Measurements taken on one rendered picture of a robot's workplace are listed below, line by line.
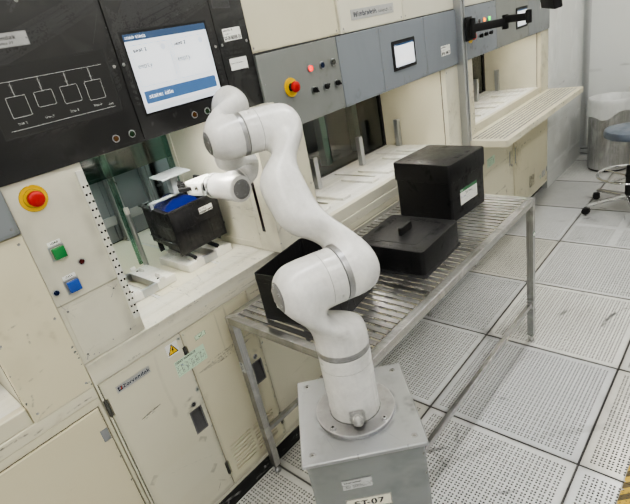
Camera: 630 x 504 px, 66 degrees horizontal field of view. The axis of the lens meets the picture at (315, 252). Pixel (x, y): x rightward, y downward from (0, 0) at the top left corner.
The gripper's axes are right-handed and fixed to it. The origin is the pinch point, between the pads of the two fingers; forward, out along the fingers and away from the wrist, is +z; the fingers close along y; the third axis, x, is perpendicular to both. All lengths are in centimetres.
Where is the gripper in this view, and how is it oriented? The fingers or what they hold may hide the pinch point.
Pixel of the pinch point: (188, 182)
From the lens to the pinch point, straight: 178.7
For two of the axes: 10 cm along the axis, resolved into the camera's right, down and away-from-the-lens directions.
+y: 6.8, -4.2, 6.0
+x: -1.9, -8.9, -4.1
